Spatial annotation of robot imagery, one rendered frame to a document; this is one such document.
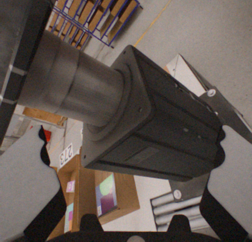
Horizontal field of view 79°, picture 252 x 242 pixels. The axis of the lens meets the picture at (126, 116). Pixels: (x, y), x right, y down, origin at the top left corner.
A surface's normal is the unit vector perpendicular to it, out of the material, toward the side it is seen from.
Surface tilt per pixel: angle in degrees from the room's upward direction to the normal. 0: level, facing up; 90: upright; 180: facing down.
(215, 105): 0
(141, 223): 0
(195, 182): 0
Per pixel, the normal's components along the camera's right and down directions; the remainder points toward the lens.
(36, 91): 0.30, 0.62
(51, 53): 0.62, -0.14
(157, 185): -0.76, -0.32
